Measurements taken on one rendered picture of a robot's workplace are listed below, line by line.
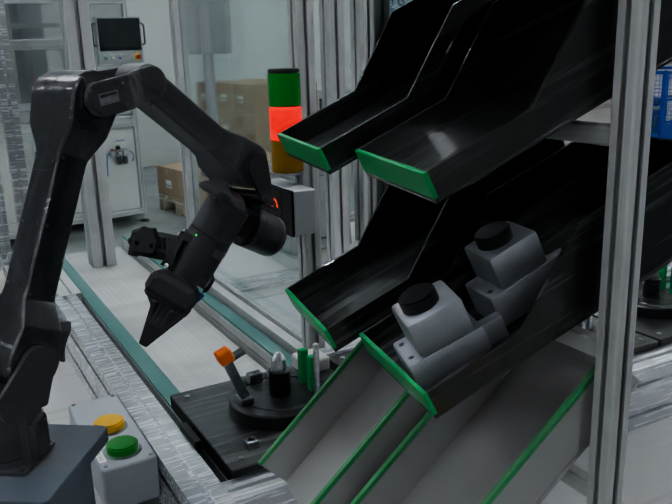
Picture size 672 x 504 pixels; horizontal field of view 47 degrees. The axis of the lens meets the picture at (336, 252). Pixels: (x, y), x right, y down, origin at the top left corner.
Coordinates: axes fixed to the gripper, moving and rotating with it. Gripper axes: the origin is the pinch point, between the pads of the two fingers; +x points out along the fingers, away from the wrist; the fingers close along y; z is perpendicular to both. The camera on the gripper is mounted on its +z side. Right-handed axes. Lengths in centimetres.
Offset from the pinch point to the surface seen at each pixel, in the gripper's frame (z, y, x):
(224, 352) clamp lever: -9.2, 0.1, 0.1
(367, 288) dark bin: -17.5, 22.9, -18.5
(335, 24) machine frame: 6, -91, -59
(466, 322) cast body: -22, 42, -22
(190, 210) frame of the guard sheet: 12, -76, -5
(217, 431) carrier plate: -13.7, 0.5, 9.5
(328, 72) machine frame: 2, -91, -48
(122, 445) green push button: -4.2, 3.4, 16.1
